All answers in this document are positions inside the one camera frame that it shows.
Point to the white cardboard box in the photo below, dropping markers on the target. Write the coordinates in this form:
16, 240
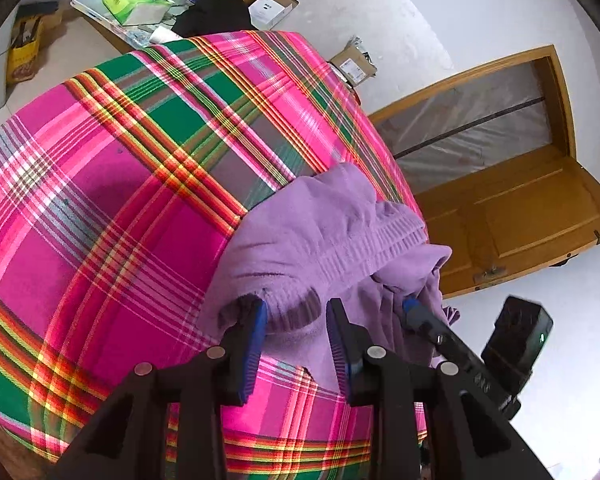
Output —
265, 10

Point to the metal door latch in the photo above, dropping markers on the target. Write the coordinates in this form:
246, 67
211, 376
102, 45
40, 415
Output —
490, 275

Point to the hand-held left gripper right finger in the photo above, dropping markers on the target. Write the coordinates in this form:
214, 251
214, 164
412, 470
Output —
337, 345

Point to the black cloth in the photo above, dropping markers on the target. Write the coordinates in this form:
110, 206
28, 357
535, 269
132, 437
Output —
215, 10

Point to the white plastic tray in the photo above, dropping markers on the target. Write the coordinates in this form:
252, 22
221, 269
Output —
92, 2

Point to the brown cardboard box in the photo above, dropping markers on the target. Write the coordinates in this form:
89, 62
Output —
352, 65

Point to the translucent door curtain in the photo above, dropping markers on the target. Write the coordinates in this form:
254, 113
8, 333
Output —
470, 120

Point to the yellow bag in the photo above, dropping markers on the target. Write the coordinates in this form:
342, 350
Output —
25, 60

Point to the purple fleece garment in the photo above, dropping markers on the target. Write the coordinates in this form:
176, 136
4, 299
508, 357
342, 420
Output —
305, 220

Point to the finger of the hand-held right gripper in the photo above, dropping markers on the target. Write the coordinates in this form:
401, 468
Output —
415, 312

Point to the pink green plaid blanket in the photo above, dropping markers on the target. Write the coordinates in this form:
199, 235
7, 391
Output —
105, 210

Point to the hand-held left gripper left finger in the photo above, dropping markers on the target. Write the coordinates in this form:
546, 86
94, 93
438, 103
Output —
257, 340

